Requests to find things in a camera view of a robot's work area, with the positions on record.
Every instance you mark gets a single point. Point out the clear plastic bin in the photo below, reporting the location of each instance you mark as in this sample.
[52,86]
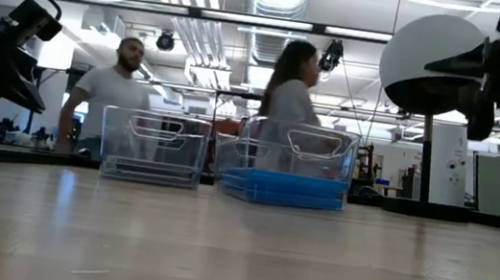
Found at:
[276,158]
[151,151]

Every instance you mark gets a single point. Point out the black ceiling spotlight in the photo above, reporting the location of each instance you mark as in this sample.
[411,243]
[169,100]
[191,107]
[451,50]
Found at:
[331,56]
[165,41]

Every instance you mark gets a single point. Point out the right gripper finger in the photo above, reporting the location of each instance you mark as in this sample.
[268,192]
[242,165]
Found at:
[468,62]

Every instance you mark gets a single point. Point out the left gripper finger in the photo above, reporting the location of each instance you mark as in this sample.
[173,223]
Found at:
[20,85]

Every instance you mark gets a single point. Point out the white globe table lamp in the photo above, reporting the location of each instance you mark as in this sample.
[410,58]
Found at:
[416,51]

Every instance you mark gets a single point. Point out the black aluminium table frame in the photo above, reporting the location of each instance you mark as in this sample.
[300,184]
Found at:
[34,160]

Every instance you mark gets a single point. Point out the person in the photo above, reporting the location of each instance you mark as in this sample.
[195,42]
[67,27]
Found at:
[289,101]
[111,93]

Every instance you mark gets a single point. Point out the long ceiling light strip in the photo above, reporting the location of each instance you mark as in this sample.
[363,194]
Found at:
[246,18]

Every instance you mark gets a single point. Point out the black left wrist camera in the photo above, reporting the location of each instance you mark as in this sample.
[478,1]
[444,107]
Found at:
[36,17]

